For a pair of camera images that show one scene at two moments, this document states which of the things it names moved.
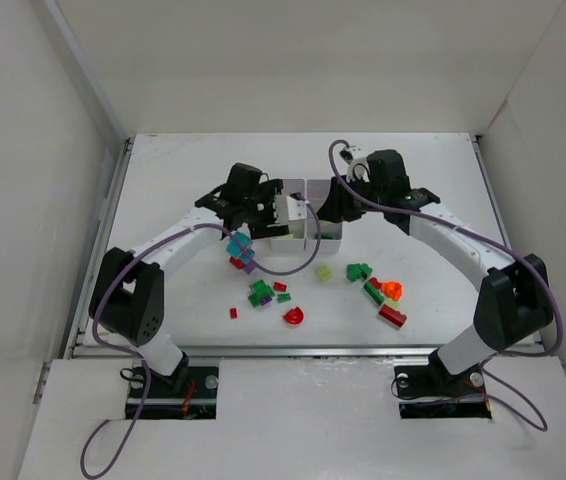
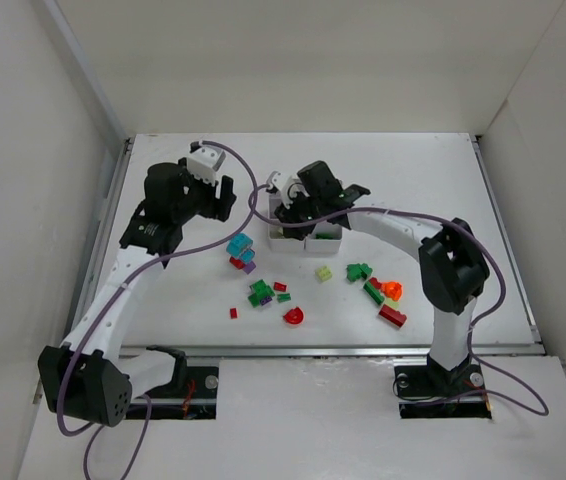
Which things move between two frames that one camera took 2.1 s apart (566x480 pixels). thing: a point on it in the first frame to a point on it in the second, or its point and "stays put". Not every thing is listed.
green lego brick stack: (260, 291) stays put
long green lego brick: (373, 292) stays put
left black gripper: (261, 220) to (218, 201)
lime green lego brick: (324, 273) stays put
